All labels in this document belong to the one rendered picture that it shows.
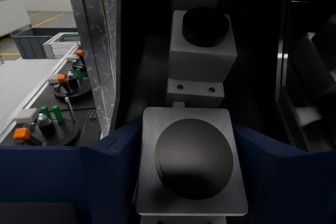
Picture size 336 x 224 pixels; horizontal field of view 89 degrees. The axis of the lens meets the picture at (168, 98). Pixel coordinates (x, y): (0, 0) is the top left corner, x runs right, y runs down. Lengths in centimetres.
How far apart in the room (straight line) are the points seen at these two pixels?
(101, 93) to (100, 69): 2
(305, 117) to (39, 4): 1149
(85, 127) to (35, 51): 180
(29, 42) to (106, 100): 210
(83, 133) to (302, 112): 48
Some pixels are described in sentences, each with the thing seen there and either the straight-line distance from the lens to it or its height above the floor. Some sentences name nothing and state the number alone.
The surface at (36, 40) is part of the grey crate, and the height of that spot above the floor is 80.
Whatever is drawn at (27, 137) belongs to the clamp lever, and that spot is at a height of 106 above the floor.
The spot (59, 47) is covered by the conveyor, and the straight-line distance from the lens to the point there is 144.
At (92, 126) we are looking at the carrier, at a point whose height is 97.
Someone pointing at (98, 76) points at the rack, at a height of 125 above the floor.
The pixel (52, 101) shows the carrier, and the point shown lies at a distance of 71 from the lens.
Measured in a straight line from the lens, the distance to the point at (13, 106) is 99.
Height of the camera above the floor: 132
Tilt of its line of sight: 33 degrees down
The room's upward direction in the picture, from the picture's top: 3 degrees clockwise
